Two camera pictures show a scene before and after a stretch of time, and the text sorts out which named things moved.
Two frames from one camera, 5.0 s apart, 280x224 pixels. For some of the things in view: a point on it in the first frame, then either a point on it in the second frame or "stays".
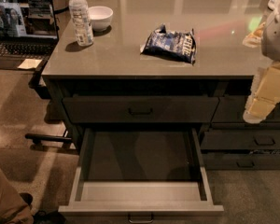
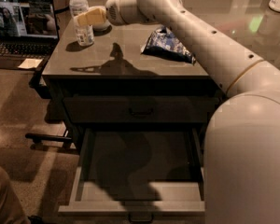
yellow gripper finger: (273, 86) -> (95, 15)
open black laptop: (22, 26) stays
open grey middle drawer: (141, 172) stays
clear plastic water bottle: (79, 12) stays
